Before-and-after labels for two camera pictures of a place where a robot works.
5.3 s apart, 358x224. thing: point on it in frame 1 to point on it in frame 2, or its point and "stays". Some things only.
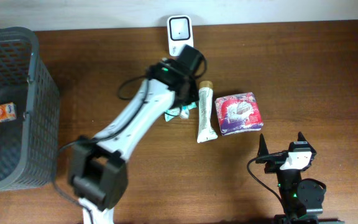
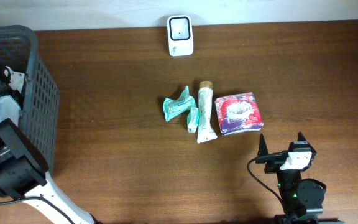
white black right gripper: [273, 165] stays
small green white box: [184, 110] to [192, 120]
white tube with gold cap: [206, 132] stays
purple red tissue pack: [238, 113] stays
